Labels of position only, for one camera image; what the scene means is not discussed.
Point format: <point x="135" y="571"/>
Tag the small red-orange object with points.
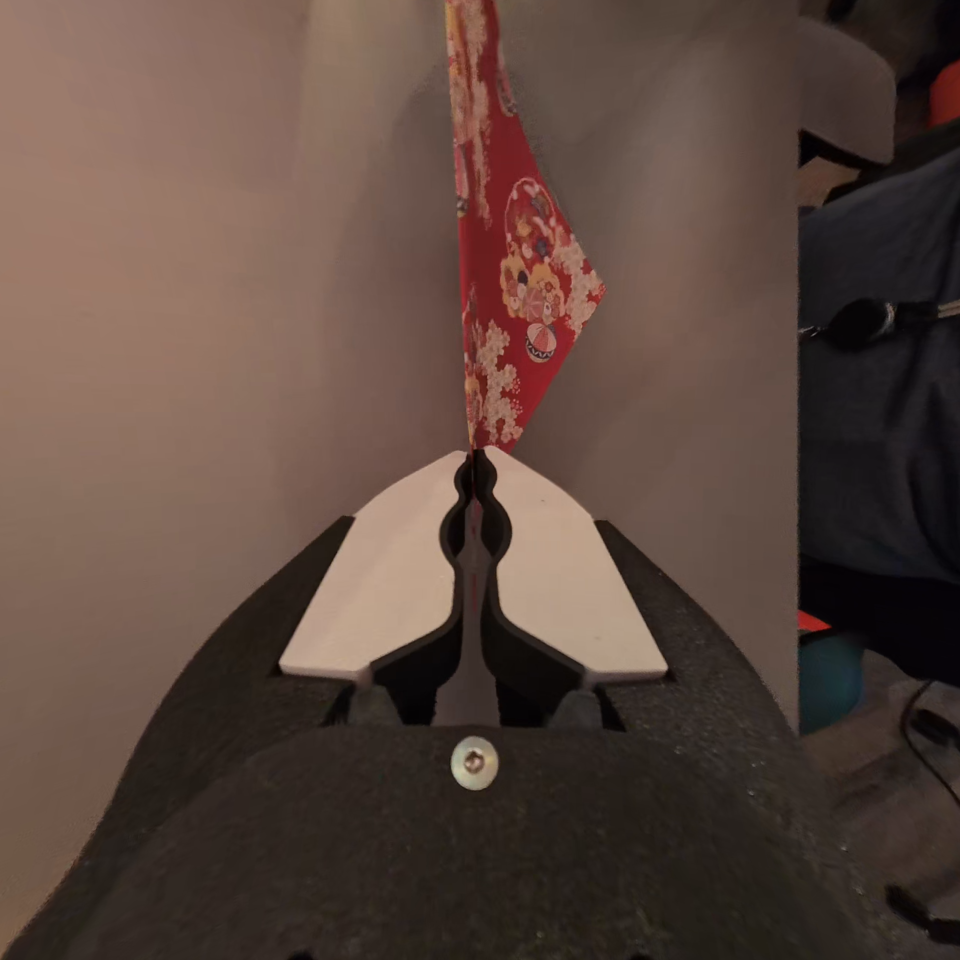
<point x="812" y="622"/>

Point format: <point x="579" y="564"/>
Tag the dark cloth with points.
<point x="900" y="622"/>

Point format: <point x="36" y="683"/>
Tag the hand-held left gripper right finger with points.
<point x="562" y="592"/>

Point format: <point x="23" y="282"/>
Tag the orange object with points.
<point x="946" y="94"/>

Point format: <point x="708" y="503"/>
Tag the red floral origami paper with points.
<point x="525" y="300"/>

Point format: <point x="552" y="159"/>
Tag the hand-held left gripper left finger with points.
<point x="375" y="592"/>

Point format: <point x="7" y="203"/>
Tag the teal ball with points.
<point x="829" y="682"/>

